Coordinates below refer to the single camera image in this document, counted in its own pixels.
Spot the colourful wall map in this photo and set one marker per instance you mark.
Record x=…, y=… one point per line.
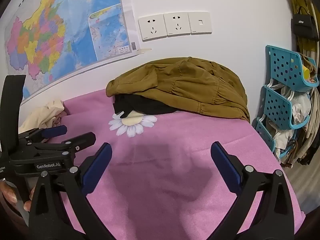
x=62, y=30

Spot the person's left hand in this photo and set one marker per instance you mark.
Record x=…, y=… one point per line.
x=8, y=192

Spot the pink daisy print blanket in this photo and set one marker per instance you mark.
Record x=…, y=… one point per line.
x=175, y=155

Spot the black garment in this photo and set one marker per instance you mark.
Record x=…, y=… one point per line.
x=145, y=106

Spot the beige hanging clothes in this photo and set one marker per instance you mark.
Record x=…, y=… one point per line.
x=313, y=120

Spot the olive green garment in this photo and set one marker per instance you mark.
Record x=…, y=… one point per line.
x=187, y=87

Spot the blue plastic basket rack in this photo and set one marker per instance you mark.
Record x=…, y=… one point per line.
x=277, y=105

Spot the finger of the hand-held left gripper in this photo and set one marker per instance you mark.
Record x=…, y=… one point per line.
x=82, y=140
x=56, y=130

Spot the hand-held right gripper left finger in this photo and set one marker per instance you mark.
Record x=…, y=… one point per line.
x=97, y=170

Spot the white plastic bag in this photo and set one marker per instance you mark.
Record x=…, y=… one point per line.
x=301, y=107

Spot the cream garment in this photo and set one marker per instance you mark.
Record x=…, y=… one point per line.
x=42, y=117

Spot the white wall socket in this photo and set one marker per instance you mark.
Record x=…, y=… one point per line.
x=152, y=28
x=177, y=24

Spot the black handbag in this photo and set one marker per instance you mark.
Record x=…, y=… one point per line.
x=305, y=27

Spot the pinkish beige garment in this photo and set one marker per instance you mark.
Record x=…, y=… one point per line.
x=58, y=121

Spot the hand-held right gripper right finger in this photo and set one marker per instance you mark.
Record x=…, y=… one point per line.
x=226, y=170

